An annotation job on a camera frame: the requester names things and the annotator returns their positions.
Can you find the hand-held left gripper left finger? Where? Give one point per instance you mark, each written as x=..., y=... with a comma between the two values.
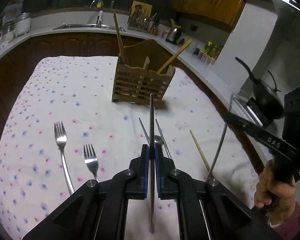
x=146, y=160

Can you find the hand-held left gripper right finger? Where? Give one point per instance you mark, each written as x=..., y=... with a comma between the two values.
x=158, y=160

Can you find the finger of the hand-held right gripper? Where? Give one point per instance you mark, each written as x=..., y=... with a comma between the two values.
x=262, y=137

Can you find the wooden utensil holder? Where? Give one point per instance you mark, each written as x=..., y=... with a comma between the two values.
x=140, y=85

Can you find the person's right forearm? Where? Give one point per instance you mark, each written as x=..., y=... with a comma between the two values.
x=285, y=217

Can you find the dish rack with utensils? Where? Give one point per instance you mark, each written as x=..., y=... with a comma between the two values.
x=140, y=6
x=141, y=22

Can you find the person's right hand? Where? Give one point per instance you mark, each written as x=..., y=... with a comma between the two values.
x=272, y=190

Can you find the steel spoon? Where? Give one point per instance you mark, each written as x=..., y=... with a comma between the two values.
x=158, y=139

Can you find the silver spoon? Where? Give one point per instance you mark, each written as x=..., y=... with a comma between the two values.
x=163, y=140

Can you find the gas stove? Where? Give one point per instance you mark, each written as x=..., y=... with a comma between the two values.
x=250, y=110

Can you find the black wok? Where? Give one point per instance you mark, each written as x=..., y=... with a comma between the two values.
x=267, y=97

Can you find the small steel fork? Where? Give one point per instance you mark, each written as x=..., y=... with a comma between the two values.
x=91, y=160

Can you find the large steel fork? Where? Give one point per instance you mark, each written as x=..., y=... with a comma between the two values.
x=62, y=150

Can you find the row of spice containers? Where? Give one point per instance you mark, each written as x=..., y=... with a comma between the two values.
x=206, y=58

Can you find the white kitchen countertop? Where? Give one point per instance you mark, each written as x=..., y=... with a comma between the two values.
x=197, y=65

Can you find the yellow oil bottle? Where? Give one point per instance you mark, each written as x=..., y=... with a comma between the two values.
x=208, y=48
x=217, y=51

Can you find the floral white tablecloth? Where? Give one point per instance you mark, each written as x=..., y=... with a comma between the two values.
x=65, y=100

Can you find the steel electric kettle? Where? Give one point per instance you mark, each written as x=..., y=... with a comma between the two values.
x=173, y=35

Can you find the pink cup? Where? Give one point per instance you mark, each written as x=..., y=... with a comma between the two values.
x=165, y=33

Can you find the knife block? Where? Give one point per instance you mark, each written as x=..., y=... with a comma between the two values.
x=155, y=25

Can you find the steel kitchen sink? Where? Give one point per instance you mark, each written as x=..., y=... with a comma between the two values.
x=87, y=26

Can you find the white faucet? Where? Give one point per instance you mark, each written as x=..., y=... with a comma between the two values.
x=99, y=18

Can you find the white pot with lid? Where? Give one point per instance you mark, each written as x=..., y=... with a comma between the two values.
x=23, y=23

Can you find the black wall outlet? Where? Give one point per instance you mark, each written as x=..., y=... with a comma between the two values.
x=194, y=27

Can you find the wooden wall cabinets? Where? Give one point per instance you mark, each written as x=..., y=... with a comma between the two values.
x=210, y=2

